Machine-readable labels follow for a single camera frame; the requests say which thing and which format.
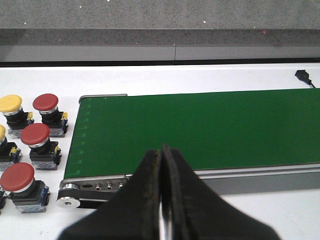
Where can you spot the grey stone slab left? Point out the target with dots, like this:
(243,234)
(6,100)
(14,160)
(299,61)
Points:
(160,23)

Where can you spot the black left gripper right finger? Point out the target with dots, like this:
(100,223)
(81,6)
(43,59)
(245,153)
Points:
(195,212)

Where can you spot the red push button back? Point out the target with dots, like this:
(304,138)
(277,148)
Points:
(57,121)

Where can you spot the red push button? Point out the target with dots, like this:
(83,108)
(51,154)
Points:
(44,154)
(57,121)
(27,194)

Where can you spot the yellow push button back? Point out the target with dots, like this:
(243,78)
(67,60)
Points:
(16,118)

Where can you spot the green conveyor belt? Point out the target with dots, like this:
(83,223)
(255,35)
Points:
(215,130)

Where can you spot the red push button front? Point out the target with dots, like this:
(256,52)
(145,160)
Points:
(27,194)

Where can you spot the yellow push button left edge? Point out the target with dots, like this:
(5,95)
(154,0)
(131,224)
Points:
(10,154)

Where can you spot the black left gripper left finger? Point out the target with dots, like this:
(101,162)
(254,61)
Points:
(132,214)

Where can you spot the red push button middle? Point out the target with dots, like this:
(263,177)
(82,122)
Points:
(44,154)

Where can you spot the push button at edge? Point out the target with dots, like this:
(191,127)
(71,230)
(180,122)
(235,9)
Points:
(3,198)

